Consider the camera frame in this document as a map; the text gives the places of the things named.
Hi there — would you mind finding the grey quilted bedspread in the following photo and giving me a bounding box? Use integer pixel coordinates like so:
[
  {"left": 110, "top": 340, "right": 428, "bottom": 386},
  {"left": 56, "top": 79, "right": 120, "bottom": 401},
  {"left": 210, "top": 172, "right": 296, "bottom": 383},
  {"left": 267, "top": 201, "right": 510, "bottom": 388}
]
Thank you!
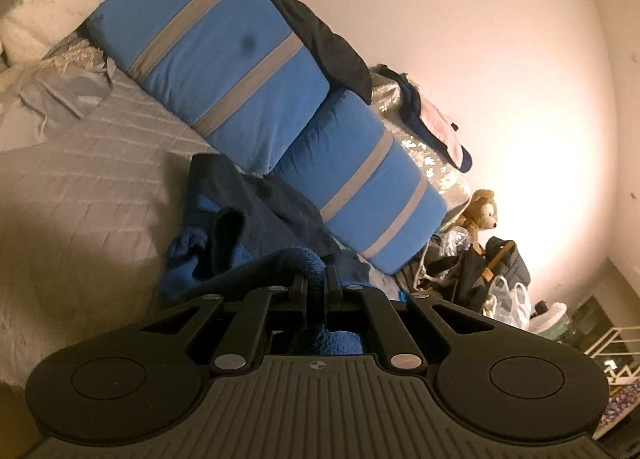
[{"left": 0, "top": 54, "right": 281, "bottom": 390}]

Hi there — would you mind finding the brown teddy bear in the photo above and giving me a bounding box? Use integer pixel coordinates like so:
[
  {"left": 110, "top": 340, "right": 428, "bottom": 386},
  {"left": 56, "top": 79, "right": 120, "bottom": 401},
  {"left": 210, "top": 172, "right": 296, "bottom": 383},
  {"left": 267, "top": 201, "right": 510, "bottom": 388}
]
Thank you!
[{"left": 452, "top": 189, "right": 500, "bottom": 260}]

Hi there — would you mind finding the black bag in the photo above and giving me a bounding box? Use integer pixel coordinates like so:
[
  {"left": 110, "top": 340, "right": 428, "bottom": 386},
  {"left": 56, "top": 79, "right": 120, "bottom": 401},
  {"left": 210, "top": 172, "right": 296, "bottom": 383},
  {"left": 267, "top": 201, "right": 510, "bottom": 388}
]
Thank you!
[{"left": 425, "top": 236, "right": 531, "bottom": 315}]

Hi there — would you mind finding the white basin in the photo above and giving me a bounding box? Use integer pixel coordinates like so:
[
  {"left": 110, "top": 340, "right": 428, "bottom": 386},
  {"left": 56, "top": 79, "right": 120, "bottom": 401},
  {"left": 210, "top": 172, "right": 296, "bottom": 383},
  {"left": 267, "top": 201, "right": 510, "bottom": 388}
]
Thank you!
[{"left": 530, "top": 301, "right": 571, "bottom": 340}]

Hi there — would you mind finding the blue striped pillow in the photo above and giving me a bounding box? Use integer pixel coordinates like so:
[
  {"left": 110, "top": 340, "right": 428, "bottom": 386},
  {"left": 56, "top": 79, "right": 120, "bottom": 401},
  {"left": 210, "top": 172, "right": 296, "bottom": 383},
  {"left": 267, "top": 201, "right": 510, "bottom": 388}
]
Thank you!
[
  {"left": 85, "top": 0, "right": 331, "bottom": 174},
  {"left": 265, "top": 86, "right": 448, "bottom": 275}
]

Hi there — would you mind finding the white plastic bag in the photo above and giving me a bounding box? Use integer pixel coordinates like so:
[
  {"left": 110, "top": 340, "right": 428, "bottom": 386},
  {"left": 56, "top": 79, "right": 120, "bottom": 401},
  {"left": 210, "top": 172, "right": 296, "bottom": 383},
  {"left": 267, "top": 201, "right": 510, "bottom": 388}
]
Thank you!
[{"left": 482, "top": 274, "right": 533, "bottom": 332}]

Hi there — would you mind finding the pink and navy garment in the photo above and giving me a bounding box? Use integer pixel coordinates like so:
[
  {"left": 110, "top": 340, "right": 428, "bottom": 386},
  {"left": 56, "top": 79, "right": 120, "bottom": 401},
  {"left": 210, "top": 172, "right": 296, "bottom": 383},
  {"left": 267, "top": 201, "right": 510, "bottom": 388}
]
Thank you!
[{"left": 372, "top": 64, "right": 473, "bottom": 174}]

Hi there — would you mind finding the white wire rack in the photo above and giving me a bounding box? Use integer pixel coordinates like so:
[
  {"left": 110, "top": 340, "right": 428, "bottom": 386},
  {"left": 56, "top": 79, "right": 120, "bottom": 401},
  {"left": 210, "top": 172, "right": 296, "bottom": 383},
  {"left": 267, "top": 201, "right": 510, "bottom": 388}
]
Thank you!
[{"left": 582, "top": 324, "right": 640, "bottom": 385}]

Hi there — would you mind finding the grey crumpled sheet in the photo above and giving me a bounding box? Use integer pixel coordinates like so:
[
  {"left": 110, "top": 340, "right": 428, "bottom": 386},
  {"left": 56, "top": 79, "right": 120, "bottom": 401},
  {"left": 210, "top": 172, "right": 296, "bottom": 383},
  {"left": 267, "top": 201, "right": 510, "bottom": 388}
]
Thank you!
[{"left": 0, "top": 31, "right": 118, "bottom": 140}]

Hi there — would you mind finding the white comforter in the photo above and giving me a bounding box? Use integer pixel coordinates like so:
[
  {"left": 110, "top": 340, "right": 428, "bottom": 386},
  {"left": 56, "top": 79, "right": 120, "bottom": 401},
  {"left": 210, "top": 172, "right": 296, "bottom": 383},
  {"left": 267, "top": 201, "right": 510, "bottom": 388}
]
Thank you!
[{"left": 0, "top": 0, "right": 146, "bottom": 64}]

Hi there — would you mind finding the blue and navy fleece jacket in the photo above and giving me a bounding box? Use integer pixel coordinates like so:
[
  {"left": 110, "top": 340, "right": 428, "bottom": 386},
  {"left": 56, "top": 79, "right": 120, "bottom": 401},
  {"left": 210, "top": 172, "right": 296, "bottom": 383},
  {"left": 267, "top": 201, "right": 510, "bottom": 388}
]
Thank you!
[{"left": 159, "top": 153, "right": 401, "bottom": 357}]

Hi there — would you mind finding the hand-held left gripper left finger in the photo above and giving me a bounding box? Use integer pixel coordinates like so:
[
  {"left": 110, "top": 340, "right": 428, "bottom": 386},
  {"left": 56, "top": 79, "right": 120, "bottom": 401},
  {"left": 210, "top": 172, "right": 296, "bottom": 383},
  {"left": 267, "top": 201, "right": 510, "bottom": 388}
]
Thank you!
[{"left": 142, "top": 273, "right": 307, "bottom": 374}]

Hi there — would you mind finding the silver floral cushion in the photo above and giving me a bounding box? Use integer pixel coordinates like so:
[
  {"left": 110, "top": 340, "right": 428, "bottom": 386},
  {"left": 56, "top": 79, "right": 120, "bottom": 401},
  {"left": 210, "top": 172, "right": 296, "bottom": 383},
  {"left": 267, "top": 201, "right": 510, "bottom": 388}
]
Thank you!
[{"left": 370, "top": 66, "right": 473, "bottom": 235}]

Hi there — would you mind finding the wooden stick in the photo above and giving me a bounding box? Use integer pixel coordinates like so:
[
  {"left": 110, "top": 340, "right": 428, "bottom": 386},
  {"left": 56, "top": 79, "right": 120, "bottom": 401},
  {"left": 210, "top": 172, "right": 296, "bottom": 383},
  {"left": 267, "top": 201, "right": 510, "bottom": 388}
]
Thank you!
[{"left": 480, "top": 241, "right": 518, "bottom": 280}]

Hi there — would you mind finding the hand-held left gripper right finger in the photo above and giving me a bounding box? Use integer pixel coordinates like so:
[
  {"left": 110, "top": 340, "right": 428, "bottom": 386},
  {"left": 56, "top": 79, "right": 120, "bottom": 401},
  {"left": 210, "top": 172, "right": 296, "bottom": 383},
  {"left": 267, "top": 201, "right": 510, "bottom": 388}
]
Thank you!
[{"left": 325, "top": 266, "right": 496, "bottom": 372}]

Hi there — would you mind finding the colourful patterned mat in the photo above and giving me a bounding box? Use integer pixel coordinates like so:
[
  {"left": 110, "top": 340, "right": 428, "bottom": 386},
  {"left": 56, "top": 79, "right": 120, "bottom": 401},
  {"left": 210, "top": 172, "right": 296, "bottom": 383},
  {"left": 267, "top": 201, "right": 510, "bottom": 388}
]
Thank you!
[{"left": 597, "top": 379, "right": 640, "bottom": 427}]

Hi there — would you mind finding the black garment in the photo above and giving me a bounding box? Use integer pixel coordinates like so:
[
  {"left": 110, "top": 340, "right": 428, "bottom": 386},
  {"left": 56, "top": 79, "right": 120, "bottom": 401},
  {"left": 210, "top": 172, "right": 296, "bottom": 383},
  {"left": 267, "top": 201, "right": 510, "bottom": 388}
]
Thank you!
[{"left": 244, "top": 0, "right": 373, "bottom": 106}]

